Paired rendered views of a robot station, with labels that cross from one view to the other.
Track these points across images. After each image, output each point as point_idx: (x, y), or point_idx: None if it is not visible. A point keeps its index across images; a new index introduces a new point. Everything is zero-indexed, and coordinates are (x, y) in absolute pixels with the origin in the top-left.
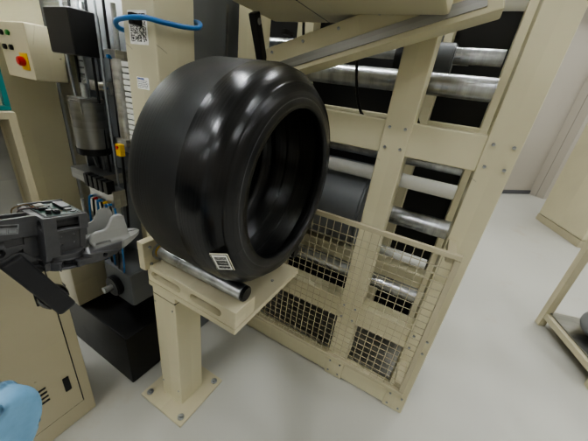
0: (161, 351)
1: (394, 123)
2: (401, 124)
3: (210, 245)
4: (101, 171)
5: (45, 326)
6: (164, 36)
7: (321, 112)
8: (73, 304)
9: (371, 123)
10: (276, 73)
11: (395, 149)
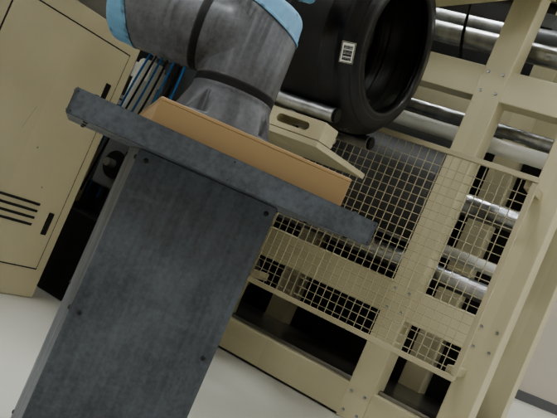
0: None
1: (493, 69)
2: (500, 70)
3: (346, 34)
4: None
5: (85, 132)
6: None
7: (433, 11)
8: (290, 2)
9: (471, 67)
10: None
11: (491, 93)
